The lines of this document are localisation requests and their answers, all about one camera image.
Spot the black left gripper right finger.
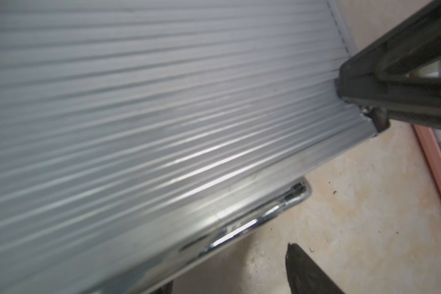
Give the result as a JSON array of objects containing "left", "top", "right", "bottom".
[{"left": 285, "top": 243, "right": 344, "bottom": 294}]

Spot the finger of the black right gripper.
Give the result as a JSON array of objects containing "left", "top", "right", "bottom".
[{"left": 336, "top": 1, "right": 441, "bottom": 132}]

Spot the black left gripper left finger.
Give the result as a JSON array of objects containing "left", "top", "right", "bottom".
[{"left": 150, "top": 281, "right": 173, "bottom": 294}]

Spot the small silver poker case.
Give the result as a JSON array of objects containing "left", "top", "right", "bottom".
[{"left": 0, "top": 1, "right": 377, "bottom": 294}]

